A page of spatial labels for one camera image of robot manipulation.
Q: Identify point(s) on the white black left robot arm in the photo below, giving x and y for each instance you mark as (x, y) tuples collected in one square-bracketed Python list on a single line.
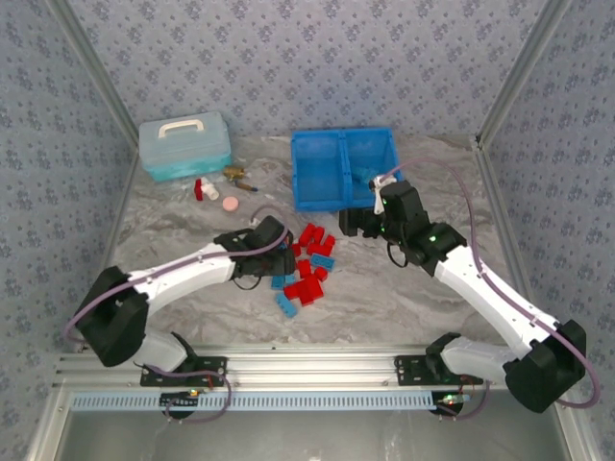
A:
[(182, 271)]

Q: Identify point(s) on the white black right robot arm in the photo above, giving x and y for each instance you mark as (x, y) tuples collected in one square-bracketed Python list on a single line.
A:
[(480, 288)]

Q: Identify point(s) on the pink round disc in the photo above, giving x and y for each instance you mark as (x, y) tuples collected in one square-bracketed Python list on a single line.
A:
[(230, 203)]

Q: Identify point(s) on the brass fitting with blue tip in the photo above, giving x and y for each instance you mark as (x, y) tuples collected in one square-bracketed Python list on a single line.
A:
[(242, 186)]

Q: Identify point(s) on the brass pipe fitting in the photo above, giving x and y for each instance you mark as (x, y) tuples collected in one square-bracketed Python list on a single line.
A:
[(234, 173)]

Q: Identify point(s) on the blue divided plastic bin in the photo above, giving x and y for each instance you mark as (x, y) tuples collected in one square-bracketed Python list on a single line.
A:
[(317, 168)]

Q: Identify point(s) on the light blue storage box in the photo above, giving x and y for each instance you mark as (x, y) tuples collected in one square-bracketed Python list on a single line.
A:
[(192, 153)]

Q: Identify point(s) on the small controller board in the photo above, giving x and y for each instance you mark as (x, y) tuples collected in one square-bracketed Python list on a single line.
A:
[(185, 398), (449, 399)]

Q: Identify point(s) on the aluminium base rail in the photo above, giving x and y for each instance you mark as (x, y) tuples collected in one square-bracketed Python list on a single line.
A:
[(307, 367)]

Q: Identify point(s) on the aluminium frame post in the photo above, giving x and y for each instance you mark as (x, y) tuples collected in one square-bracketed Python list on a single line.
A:
[(91, 67), (523, 72)]

